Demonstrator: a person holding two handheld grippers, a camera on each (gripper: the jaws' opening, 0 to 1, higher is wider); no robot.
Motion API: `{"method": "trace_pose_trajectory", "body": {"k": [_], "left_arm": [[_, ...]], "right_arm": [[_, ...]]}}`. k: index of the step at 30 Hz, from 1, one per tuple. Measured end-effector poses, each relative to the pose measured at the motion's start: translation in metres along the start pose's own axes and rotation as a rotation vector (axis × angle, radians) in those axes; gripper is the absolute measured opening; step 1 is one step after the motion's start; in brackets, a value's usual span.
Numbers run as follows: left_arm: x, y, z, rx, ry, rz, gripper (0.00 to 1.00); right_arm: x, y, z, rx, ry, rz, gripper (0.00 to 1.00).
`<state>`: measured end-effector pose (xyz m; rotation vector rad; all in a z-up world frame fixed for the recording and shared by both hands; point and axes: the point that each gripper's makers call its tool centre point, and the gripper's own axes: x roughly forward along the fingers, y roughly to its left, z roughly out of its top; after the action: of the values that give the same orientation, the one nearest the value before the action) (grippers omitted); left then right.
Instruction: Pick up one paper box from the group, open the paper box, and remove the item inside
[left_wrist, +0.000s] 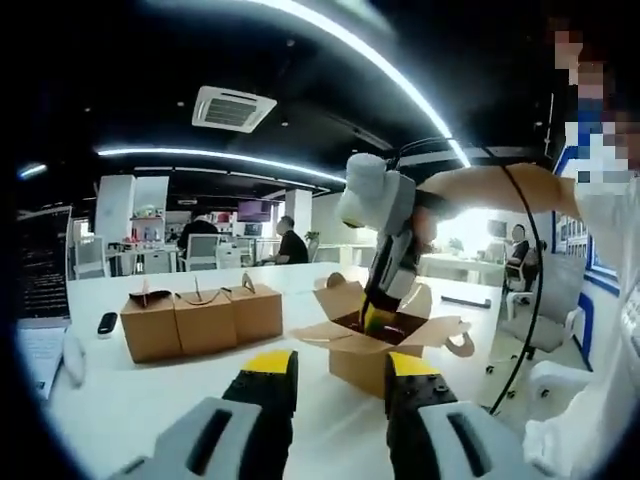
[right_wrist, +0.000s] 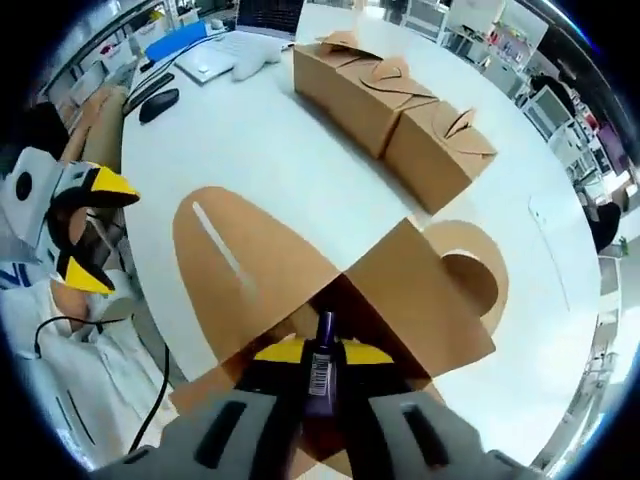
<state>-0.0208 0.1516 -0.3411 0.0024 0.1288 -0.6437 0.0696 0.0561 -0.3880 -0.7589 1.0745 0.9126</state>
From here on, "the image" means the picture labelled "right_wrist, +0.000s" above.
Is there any black computer mouse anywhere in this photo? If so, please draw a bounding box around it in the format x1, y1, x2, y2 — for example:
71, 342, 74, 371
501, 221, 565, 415
138, 87, 181, 125

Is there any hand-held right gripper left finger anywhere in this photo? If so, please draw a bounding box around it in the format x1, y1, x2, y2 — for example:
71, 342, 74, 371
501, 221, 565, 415
92, 337, 321, 480

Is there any person's white clothing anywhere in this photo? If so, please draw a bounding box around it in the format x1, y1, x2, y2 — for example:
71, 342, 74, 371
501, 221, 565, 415
0, 269, 176, 461

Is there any purple bottle item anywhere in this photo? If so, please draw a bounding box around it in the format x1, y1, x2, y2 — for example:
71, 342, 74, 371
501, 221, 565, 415
299, 310, 349, 419

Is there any blue flat case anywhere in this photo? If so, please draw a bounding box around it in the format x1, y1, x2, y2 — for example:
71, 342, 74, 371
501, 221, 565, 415
144, 21, 209, 63

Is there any white plush toy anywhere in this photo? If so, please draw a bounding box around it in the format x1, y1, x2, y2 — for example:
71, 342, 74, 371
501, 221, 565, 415
230, 36, 291, 84

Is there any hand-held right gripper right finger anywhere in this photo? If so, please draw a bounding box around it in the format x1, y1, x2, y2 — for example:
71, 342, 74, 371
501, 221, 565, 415
339, 339, 546, 480

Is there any brown paper box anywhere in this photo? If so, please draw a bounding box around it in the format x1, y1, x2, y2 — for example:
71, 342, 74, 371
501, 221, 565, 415
168, 185, 510, 474
293, 29, 362, 102
383, 104, 500, 215
339, 54, 437, 162

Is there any silver laptop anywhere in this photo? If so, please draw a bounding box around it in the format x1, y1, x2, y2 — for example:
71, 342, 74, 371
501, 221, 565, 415
174, 0, 304, 84

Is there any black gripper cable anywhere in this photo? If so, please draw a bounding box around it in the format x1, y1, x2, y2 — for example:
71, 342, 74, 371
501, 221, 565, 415
33, 314, 172, 455

